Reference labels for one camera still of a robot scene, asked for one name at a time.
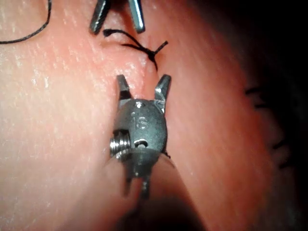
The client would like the right arm needle driver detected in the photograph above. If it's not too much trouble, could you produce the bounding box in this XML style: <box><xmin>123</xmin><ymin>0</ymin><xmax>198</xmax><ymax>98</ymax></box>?
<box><xmin>109</xmin><ymin>98</ymin><xmax>168</xmax><ymax>160</ymax></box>

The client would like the tissue pad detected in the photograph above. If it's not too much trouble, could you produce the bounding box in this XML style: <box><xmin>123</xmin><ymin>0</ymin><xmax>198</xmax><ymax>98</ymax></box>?
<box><xmin>0</xmin><ymin>0</ymin><xmax>301</xmax><ymax>231</ymax></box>

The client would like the black stitching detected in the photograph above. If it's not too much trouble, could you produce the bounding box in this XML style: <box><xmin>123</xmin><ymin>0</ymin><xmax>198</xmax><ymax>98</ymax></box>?
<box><xmin>103</xmin><ymin>28</ymin><xmax>169</xmax><ymax>72</ymax></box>
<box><xmin>244</xmin><ymin>85</ymin><xmax>293</xmax><ymax>170</ymax></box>

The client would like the left arm needle driver jaw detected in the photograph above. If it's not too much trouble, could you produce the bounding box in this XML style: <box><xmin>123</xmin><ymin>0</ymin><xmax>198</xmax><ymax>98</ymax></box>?
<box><xmin>89</xmin><ymin>0</ymin><xmax>112</xmax><ymax>35</ymax></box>
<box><xmin>127</xmin><ymin>0</ymin><xmax>146</xmax><ymax>34</ymax></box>

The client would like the right arm needle driver jaw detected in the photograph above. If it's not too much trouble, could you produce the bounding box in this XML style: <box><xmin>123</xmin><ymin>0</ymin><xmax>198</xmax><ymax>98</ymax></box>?
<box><xmin>154</xmin><ymin>74</ymin><xmax>172</xmax><ymax>108</ymax></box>
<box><xmin>116</xmin><ymin>74</ymin><xmax>133</xmax><ymax>103</ymax></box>

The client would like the black thread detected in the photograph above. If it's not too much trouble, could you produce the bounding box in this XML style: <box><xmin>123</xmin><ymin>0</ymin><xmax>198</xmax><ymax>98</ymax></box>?
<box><xmin>0</xmin><ymin>0</ymin><xmax>52</xmax><ymax>45</ymax></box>

